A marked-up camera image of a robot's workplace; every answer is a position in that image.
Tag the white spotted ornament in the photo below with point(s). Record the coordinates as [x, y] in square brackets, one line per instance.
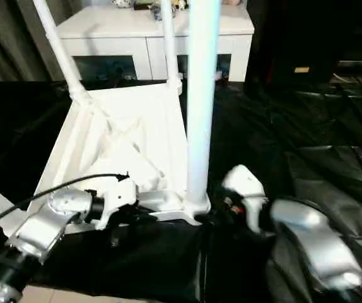
[122, 2]

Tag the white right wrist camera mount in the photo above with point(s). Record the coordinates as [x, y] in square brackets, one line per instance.
[245, 183]

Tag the yellow label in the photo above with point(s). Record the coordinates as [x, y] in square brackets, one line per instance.
[301, 69]

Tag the grey curtain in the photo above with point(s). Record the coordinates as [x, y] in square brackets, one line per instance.
[10, 41]

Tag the white sideboard cabinet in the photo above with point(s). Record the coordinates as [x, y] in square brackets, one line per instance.
[111, 34]

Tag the black work mat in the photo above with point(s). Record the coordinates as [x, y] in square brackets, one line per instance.
[294, 142]

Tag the framed certificate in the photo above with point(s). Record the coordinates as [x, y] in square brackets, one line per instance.
[144, 4]

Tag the beige plush toy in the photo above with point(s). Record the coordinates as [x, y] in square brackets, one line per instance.
[231, 1]

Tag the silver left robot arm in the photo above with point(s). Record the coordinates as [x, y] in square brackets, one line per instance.
[48, 217]

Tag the white plastic table top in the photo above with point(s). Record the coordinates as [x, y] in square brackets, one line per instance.
[105, 142]

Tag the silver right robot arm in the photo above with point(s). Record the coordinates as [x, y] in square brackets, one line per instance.
[319, 240]

